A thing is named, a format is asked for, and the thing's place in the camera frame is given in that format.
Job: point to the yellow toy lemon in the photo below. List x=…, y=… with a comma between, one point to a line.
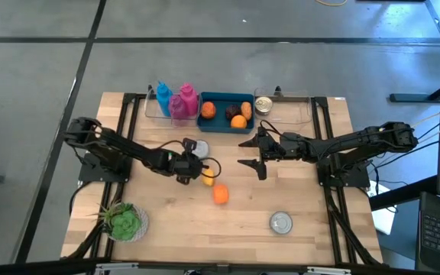
x=208, y=178

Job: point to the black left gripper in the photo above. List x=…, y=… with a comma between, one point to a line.
x=182, y=166

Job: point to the tin can with blue label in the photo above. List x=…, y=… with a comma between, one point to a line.
x=202, y=149
x=263, y=105
x=280, y=222

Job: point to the magenta squeeze bottle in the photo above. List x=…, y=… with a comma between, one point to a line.
x=176, y=109

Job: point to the potted green succulent plant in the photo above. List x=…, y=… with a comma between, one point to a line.
x=125, y=225

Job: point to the bright pink squeeze bottle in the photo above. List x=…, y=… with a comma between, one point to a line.
x=188, y=99

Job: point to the black metal rig frame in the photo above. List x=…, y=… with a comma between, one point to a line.
x=320, y=101

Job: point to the dark brown toy food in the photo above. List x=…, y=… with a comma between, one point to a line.
x=233, y=111

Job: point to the round orange toy fruit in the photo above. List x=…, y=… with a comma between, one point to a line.
x=238, y=122

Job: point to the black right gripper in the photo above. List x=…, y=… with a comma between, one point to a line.
x=285, y=147

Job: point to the orange oblong toy vegetable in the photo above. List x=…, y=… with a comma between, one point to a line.
x=246, y=110

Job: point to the black table foot bar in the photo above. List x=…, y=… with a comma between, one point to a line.
x=403, y=193
x=407, y=98

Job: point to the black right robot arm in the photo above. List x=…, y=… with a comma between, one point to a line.
x=357, y=141

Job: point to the blue squeeze bottle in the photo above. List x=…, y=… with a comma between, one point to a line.
x=163, y=101

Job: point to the teal plastic bin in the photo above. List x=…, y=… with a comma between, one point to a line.
x=220, y=122

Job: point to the reddish orange toy fruit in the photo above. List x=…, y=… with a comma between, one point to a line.
x=208, y=110

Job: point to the orange soft cube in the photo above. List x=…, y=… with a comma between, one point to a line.
x=220, y=194

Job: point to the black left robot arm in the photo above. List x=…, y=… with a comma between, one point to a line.
x=124, y=147

